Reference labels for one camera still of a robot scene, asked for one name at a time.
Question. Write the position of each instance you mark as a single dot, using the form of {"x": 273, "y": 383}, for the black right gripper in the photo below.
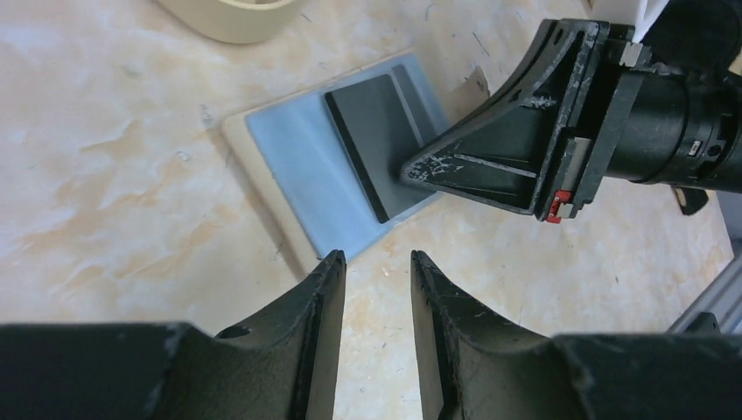
{"x": 530, "y": 148}

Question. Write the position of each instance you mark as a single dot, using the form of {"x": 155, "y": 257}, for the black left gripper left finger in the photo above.
{"x": 279, "y": 363}

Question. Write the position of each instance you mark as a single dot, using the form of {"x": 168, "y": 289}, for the black credit card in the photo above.
{"x": 382, "y": 121}

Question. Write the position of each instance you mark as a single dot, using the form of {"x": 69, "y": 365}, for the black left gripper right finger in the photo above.
{"x": 475, "y": 364}

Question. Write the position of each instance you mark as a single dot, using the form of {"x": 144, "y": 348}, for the aluminium frame rail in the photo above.
{"x": 718, "y": 308}

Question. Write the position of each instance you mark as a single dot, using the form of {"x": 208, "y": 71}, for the beige oval tray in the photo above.
{"x": 234, "y": 22}

